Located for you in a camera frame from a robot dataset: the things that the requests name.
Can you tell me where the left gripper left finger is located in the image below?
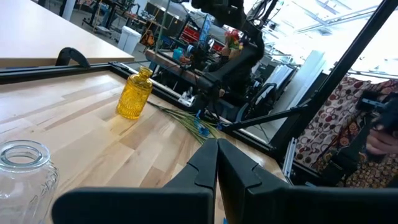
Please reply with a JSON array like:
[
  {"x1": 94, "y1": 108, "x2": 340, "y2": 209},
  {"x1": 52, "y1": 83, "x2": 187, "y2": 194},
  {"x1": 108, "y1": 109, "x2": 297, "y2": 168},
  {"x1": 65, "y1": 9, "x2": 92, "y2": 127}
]
[{"x1": 51, "y1": 138, "x2": 219, "y2": 224}]

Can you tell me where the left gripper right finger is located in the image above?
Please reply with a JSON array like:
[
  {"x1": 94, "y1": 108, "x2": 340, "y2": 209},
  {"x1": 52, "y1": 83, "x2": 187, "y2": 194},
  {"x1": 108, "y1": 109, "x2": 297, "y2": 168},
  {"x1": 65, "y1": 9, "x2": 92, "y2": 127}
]
[{"x1": 217, "y1": 138, "x2": 398, "y2": 224}]

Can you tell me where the red artificial flower bunch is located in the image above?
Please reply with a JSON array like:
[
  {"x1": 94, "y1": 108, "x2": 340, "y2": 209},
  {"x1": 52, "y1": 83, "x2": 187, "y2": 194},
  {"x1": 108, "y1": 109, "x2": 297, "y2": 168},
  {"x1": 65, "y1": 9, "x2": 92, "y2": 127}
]
[{"x1": 223, "y1": 29, "x2": 244, "y2": 52}]

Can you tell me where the blue small-blossom flower spray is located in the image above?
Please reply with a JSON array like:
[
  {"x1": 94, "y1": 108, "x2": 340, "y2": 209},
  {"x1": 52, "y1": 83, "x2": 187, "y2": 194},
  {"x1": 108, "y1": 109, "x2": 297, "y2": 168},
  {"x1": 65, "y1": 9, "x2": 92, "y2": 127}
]
[{"x1": 146, "y1": 101, "x2": 223, "y2": 144}]

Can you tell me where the yellow glass vase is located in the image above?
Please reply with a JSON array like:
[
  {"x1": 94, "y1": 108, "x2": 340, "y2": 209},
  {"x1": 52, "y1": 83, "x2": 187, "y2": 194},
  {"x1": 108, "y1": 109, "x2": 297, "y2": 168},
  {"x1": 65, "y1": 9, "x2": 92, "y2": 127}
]
[{"x1": 116, "y1": 65, "x2": 154, "y2": 120}]

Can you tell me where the clear glass vase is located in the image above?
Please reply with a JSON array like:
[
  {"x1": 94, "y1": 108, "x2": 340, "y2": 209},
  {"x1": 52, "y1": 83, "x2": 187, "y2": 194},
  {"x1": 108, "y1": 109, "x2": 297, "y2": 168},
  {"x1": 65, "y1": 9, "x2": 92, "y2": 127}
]
[{"x1": 0, "y1": 139, "x2": 60, "y2": 224}]

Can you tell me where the teal cup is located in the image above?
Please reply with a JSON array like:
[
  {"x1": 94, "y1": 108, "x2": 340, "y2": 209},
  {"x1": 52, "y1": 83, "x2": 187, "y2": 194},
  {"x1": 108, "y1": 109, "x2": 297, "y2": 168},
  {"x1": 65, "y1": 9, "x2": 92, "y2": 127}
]
[{"x1": 172, "y1": 47, "x2": 185, "y2": 62}]

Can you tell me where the wooden workbench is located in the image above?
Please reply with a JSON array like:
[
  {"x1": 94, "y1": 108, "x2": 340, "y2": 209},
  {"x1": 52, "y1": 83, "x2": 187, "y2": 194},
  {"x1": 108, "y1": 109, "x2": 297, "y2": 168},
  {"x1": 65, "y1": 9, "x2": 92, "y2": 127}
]
[{"x1": 144, "y1": 49, "x2": 215, "y2": 86}]

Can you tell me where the white waste bin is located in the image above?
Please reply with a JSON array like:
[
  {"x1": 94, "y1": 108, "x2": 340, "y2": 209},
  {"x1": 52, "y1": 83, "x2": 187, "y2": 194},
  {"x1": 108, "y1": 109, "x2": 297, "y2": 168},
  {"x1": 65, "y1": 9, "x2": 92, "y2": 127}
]
[{"x1": 117, "y1": 26, "x2": 142, "y2": 55}]

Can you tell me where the person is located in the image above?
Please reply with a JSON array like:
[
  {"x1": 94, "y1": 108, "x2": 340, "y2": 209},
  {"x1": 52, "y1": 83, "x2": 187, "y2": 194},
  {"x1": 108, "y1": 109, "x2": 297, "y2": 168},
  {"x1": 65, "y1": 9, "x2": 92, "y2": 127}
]
[{"x1": 294, "y1": 76, "x2": 398, "y2": 189}]

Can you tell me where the white board panel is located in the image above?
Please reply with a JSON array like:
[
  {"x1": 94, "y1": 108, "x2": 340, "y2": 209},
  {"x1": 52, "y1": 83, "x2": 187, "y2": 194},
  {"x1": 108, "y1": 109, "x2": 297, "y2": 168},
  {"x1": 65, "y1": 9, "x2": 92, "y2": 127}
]
[{"x1": 264, "y1": 49, "x2": 326, "y2": 108}]

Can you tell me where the person's hand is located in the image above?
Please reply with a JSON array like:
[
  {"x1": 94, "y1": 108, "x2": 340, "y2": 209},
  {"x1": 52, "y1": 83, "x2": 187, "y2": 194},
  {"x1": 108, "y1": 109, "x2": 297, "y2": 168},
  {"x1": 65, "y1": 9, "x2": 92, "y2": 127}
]
[{"x1": 366, "y1": 128, "x2": 398, "y2": 156}]

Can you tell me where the black handheld control grip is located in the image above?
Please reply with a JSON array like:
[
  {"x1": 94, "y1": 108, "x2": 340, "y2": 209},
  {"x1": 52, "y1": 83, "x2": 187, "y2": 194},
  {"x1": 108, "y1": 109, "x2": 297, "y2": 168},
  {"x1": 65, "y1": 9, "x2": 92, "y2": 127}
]
[{"x1": 356, "y1": 90, "x2": 398, "y2": 138}]

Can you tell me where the beige laminate table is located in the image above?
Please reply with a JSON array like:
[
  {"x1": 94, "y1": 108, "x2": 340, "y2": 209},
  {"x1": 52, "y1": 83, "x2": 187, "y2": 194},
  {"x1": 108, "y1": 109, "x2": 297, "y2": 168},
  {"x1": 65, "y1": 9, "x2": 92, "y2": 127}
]
[{"x1": 0, "y1": 0, "x2": 135, "y2": 68}]

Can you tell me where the white metal bracket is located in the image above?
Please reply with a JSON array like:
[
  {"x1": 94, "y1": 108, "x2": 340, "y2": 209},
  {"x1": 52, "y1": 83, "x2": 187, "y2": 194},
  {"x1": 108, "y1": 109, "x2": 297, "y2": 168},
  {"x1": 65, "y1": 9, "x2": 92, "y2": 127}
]
[{"x1": 178, "y1": 91, "x2": 196, "y2": 107}]

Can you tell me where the black curved bracket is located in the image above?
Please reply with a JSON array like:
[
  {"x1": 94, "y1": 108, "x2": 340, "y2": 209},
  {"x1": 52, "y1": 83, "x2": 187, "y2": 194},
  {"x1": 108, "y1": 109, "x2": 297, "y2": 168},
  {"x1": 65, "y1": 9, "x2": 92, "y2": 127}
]
[{"x1": 55, "y1": 47, "x2": 91, "y2": 69}]

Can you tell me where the black aluminium rig frame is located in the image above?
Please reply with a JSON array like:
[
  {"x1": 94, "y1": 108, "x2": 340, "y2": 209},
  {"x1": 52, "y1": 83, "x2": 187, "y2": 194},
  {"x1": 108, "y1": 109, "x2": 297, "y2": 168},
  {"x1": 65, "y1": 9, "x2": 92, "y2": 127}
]
[{"x1": 0, "y1": 0, "x2": 398, "y2": 187}]

